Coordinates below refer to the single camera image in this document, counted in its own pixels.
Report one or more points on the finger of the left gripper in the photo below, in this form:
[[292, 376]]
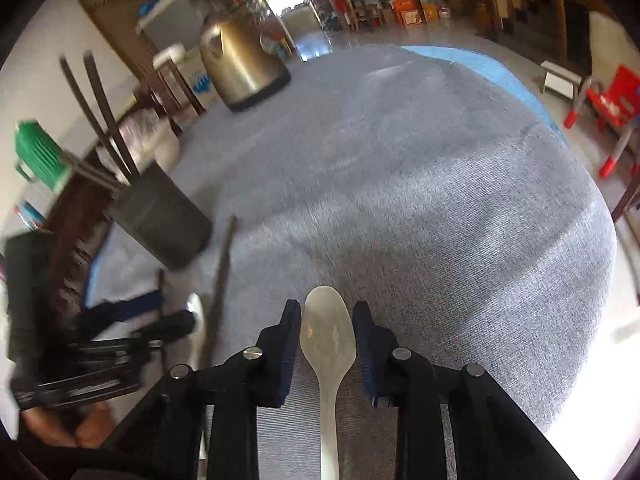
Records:
[[102, 316], [166, 330]]

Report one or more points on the dark chopstick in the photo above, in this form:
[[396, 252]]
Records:
[[122, 154], [216, 304], [91, 173]]

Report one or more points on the grey table cloth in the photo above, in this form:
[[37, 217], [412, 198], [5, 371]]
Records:
[[412, 179]]

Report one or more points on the dark carved wooden bench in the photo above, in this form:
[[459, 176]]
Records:
[[80, 220]]

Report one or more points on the dark grey utensil holder cup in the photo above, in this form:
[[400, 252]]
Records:
[[162, 219]]

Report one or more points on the white bowl with plastic bag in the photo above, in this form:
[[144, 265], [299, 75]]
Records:
[[150, 138]]

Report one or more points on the dark wooden stool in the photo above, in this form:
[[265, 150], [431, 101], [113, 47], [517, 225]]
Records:
[[630, 198]]

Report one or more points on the brass electric kettle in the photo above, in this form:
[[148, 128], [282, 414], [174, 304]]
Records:
[[241, 71]]

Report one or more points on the grey refrigerator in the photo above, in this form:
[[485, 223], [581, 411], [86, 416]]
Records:
[[172, 22]]

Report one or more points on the red plastic child chair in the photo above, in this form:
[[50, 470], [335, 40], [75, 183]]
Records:
[[616, 107]]

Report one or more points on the white step stool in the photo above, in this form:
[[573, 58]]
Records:
[[560, 80]]

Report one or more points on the cream armchair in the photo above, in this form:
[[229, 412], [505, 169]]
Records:
[[610, 47]]

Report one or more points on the green thermos jug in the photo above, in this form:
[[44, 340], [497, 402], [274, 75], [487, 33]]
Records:
[[39, 157]]

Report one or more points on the white ceramic spoon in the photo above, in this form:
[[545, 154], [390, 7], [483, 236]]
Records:
[[328, 342]]

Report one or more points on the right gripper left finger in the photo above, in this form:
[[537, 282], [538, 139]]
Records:
[[160, 438]]

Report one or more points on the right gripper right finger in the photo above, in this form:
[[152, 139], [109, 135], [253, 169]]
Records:
[[493, 438]]

